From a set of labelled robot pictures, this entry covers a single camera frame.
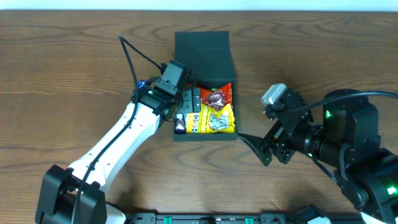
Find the dark purple cookie bar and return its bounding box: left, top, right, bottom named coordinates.
left=174, top=113, right=187, bottom=134

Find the blue Eclipse gum pack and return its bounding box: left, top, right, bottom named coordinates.
left=137, top=80, right=148, bottom=88

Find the yellow Hacks candy bag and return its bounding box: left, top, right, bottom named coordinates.
left=184, top=103, right=236, bottom=134

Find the red Hacks candy bag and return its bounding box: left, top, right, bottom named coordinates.
left=200, top=83, right=233, bottom=111

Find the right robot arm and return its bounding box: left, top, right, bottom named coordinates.
left=238, top=84, right=397, bottom=223

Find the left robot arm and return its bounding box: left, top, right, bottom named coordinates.
left=35, top=60, right=197, bottom=223

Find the dark green open box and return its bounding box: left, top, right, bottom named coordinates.
left=172, top=30, right=239, bottom=142

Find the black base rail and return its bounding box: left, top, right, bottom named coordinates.
left=126, top=205, right=365, bottom=224

